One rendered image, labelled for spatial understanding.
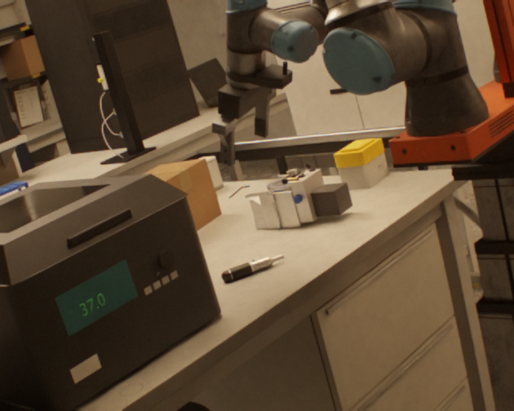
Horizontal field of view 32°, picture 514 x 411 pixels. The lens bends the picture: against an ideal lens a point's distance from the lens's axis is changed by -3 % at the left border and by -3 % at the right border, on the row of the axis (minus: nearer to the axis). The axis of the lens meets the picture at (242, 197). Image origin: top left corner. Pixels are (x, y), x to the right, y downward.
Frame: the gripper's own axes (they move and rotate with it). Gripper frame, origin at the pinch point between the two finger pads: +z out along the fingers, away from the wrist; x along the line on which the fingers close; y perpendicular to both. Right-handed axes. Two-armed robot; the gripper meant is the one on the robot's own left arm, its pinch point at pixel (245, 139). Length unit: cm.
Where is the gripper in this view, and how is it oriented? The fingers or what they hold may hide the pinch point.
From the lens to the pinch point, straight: 183.5
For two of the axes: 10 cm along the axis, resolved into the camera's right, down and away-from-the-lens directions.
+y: -8.6, -2.8, 4.2
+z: -0.1, 8.4, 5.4
